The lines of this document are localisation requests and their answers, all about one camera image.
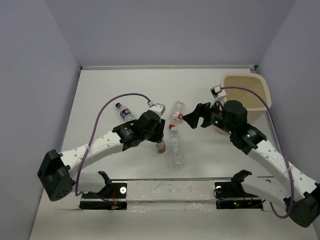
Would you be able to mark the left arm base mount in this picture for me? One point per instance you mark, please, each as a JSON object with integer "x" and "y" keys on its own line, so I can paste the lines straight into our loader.
{"x": 112, "y": 197}

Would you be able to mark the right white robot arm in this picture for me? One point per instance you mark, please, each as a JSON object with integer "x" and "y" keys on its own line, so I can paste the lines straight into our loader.
{"x": 299, "y": 195}

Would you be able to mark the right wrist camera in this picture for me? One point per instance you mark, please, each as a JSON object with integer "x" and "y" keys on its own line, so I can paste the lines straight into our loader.
{"x": 217, "y": 92}

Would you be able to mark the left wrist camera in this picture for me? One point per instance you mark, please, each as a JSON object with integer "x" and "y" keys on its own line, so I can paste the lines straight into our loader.
{"x": 157, "y": 108}

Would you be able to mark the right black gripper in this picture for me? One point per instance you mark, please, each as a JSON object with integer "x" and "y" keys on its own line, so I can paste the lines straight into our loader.
{"x": 204, "y": 109}

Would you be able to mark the clear white cap bottle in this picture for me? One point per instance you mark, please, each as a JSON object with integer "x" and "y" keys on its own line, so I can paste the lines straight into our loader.
{"x": 176, "y": 147}

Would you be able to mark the crushed red label bottle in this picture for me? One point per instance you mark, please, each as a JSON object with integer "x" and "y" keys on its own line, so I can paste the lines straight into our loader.
{"x": 177, "y": 113}

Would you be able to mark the red cap pink bottle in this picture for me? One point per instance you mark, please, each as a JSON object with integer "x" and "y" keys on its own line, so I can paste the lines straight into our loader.
{"x": 160, "y": 147}

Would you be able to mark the metal table rail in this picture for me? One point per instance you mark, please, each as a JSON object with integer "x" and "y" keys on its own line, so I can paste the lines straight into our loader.
{"x": 163, "y": 67}

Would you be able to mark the beige plastic bin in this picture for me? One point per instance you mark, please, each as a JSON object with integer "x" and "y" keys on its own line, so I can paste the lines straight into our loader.
{"x": 254, "y": 82}

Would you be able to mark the black cap small bottle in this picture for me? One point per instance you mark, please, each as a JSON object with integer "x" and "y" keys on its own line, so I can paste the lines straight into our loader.
{"x": 124, "y": 112}

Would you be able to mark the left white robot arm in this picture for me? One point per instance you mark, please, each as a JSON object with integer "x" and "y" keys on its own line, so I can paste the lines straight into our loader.
{"x": 62, "y": 173}

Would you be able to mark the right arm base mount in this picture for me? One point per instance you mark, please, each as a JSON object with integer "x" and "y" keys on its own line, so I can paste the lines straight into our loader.
{"x": 230, "y": 195}

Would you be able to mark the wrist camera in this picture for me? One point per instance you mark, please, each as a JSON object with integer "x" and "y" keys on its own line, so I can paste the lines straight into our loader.
{"x": 217, "y": 92}
{"x": 157, "y": 108}

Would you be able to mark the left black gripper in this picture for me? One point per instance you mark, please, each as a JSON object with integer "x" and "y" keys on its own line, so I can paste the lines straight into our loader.
{"x": 159, "y": 134}

